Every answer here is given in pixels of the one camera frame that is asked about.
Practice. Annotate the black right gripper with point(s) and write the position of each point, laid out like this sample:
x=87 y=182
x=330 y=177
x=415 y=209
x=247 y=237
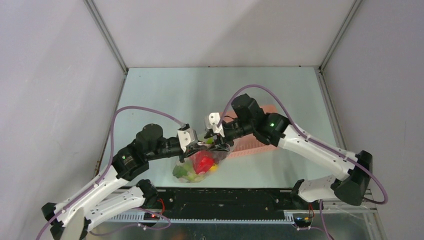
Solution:
x=222 y=141

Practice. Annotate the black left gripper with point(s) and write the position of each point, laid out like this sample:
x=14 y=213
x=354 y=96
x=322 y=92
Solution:
x=189 y=149

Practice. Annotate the pink perforated plastic basket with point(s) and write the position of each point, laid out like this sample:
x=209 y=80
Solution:
x=249 y=145

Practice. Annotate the green leafy lettuce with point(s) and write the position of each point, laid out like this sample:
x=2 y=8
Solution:
x=185 y=173

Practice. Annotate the clear zip top bag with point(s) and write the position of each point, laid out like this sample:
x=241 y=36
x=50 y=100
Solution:
x=219 y=156

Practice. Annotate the red bell pepper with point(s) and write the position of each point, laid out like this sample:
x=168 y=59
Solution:
x=202 y=161

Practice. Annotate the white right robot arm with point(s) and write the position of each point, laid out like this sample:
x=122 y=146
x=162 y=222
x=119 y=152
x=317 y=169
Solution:
x=350 y=172

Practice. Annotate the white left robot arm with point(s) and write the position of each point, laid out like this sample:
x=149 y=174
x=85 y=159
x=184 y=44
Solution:
x=90 y=204

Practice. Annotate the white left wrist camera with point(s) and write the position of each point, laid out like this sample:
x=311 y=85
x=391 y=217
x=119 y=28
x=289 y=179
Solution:
x=187 y=137

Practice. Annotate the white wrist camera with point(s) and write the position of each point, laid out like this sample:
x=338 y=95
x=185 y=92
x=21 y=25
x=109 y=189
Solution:
x=211 y=125
x=187 y=137

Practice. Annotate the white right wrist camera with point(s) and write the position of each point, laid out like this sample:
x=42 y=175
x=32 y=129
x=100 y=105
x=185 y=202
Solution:
x=211 y=125

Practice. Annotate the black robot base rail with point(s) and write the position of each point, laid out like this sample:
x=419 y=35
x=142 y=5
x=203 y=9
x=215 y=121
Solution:
x=227 y=204

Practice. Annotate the left aluminium frame post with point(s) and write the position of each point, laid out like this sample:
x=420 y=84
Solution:
x=106 y=34

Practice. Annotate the aluminium frame post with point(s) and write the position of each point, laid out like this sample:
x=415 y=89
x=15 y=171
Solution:
x=106 y=34
x=340 y=34

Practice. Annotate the right aluminium frame post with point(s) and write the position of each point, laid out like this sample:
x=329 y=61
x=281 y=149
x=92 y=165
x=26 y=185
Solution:
x=340 y=34

